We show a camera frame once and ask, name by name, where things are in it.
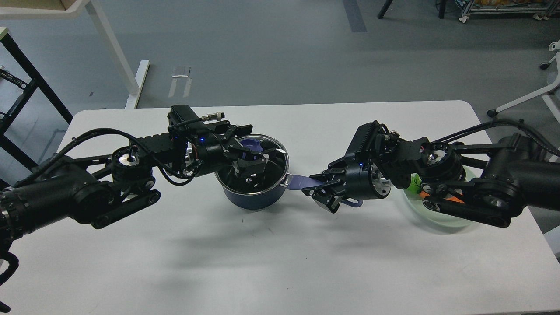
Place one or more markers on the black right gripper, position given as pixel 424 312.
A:
pixel 359 181

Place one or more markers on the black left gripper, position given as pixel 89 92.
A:
pixel 213 153

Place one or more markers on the glass lid blue knob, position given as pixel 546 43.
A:
pixel 276 169

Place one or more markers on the blue saucepan with handle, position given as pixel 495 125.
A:
pixel 261 201

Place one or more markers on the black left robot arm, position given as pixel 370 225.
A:
pixel 101 190

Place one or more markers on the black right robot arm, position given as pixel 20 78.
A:
pixel 487 173

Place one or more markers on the orange toy carrot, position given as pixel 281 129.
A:
pixel 416 191

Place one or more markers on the metal wheeled cart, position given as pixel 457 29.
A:
pixel 538 9

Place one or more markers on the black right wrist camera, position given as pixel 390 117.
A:
pixel 361 143

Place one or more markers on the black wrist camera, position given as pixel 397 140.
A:
pixel 361 143
pixel 182 120

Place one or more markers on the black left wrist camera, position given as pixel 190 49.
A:
pixel 182 120

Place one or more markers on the black shelf frame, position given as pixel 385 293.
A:
pixel 37 82

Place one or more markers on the white desk frame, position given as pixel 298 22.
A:
pixel 77 35

